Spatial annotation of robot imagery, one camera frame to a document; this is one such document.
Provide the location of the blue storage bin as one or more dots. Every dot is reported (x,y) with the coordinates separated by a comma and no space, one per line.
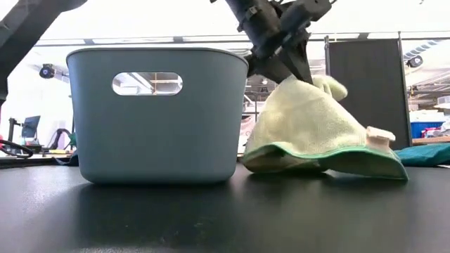
(425,129)

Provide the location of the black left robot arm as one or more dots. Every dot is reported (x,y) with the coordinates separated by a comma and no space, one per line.
(21,31)

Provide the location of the black partition panel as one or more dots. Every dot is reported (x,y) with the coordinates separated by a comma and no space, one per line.
(369,91)

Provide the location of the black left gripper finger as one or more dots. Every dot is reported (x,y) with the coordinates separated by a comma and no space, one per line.
(300,63)
(270,66)

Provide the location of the blue-grey plastic basket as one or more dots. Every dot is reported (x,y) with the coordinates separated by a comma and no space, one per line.
(158,133)

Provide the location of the dark green microfiber towel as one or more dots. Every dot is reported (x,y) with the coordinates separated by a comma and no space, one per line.
(427,154)

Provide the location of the black table mat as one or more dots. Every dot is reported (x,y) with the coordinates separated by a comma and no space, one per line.
(225,214)

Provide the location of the black ceiling camera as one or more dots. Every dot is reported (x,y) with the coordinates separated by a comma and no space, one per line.
(47,71)
(415,61)

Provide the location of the computer monitor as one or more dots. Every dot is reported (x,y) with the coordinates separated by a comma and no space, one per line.
(31,126)

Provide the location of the navy blue microfiber towel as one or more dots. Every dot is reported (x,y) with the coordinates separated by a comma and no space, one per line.
(70,160)

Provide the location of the pale yellow towel green edge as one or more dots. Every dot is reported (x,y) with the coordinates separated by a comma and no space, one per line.
(309,130)

